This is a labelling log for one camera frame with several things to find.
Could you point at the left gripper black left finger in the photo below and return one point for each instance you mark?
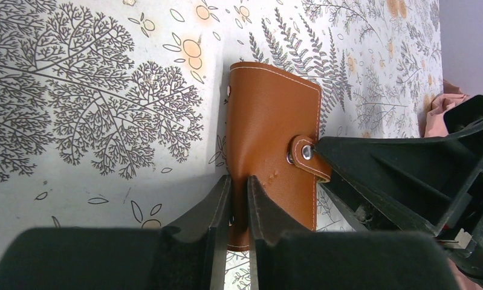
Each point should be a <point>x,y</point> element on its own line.
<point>189,253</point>

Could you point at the pink crumpled cloth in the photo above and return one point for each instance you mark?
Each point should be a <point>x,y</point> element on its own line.
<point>435,125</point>

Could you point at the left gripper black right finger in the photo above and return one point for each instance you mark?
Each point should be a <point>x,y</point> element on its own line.
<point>286,255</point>

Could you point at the brown leather card holder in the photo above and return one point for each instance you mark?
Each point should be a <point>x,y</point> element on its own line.
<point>272,126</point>

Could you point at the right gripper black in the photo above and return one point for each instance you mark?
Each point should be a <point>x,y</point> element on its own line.
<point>428,184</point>

